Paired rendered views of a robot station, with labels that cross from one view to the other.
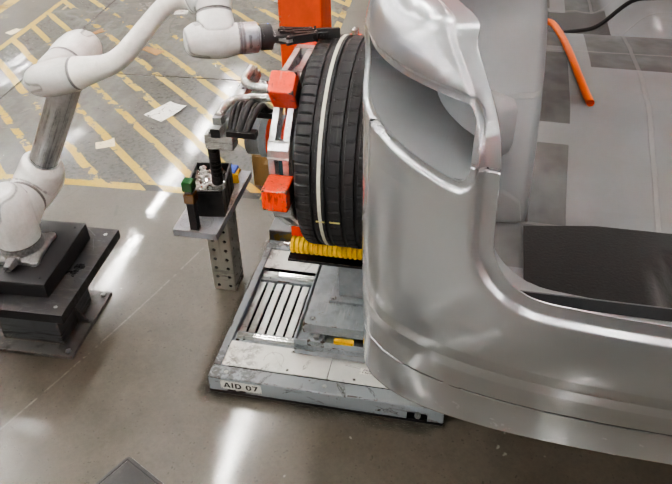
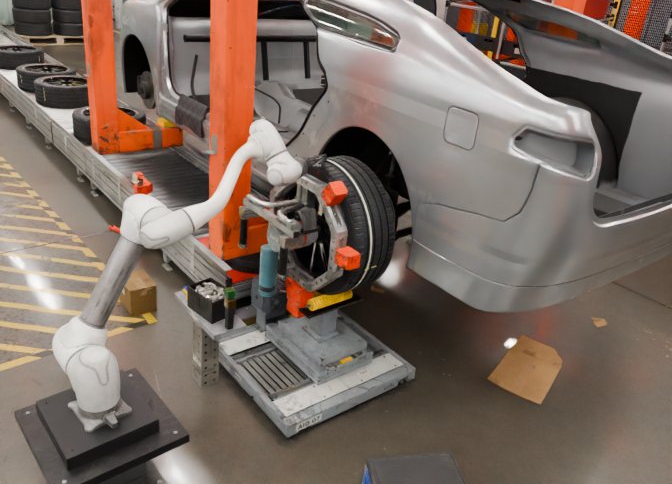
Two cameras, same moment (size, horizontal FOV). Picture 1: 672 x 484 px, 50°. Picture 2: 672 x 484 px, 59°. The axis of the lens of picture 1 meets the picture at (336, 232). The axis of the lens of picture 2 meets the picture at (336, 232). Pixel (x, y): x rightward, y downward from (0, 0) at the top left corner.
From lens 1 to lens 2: 2.10 m
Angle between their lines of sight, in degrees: 46
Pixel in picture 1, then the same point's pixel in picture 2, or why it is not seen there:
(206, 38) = (291, 171)
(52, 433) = not seen: outside the picture
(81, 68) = (200, 214)
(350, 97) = (369, 188)
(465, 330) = (578, 244)
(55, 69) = (181, 220)
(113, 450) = not seen: outside the picture
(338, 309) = (328, 343)
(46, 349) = not seen: outside the picture
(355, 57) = (351, 167)
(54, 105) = (129, 261)
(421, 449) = (419, 395)
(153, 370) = (235, 453)
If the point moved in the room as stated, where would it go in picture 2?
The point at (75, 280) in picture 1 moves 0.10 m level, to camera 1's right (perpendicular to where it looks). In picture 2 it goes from (160, 410) to (180, 399)
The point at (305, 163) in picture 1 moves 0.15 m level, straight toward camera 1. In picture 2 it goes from (363, 232) to (392, 244)
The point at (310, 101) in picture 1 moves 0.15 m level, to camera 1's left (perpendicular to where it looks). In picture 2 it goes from (353, 195) to (332, 203)
